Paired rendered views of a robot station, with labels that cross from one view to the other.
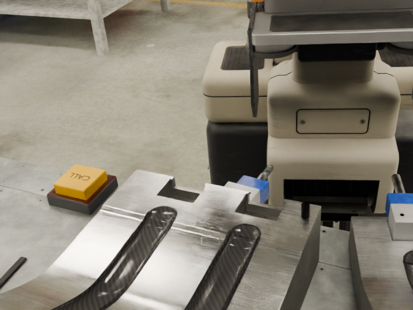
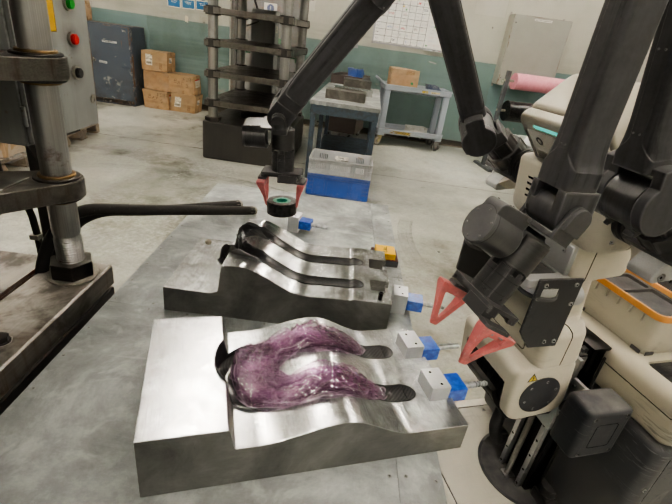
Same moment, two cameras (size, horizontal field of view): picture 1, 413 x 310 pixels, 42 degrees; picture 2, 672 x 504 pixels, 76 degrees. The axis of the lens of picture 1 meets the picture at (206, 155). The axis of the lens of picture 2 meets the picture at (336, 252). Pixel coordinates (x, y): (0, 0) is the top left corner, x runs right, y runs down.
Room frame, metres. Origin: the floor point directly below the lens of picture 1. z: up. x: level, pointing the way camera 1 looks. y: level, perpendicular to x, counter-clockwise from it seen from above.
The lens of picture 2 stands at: (0.00, -0.77, 1.39)
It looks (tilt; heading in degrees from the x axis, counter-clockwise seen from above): 26 degrees down; 61
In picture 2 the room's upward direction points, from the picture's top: 8 degrees clockwise
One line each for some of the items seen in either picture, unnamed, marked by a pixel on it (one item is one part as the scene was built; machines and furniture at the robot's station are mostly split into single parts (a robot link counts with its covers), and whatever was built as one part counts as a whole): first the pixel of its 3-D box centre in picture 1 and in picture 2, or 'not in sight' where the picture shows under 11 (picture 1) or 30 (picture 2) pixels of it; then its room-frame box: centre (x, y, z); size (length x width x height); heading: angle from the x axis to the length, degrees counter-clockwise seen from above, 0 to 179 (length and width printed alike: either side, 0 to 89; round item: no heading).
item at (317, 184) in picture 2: not in sight; (338, 181); (1.91, 2.90, 0.11); 0.61 x 0.41 x 0.22; 150
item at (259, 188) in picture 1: (253, 189); (417, 302); (0.64, -0.06, 0.83); 0.13 x 0.05 x 0.05; 148
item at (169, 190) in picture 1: (184, 200); (376, 270); (0.57, 0.04, 0.87); 0.05 x 0.05 x 0.04; 63
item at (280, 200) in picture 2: not in sight; (281, 206); (0.38, 0.26, 0.97); 0.08 x 0.08 x 0.04
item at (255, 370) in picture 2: not in sight; (308, 360); (0.26, -0.25, 0.90); 0.26 x 0.18 x 0.08; 170
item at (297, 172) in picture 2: not in sight; (282, 162); (0.38, 0.27, 1.08); 0.10 x 0.07 x 0.07; 152
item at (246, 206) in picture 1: (261, 217); (378, 293); (0.52, -0.06, 0.87); 0.05 x 0.05 x 0.04; 63
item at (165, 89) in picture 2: not in sight; (172, 81); (0.83, 6.83, 0.42); 0.86 x 0.33 x 0.83; 150
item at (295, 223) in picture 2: not in sight; (308, 224); (0.54, 0.43, 0.83); 0.13 x 0.05 x 0.05; 145
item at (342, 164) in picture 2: not in sight; (340, 164); (1.91, 2.89, 0.28); 0.61 x 0.41 x 0.15; 150
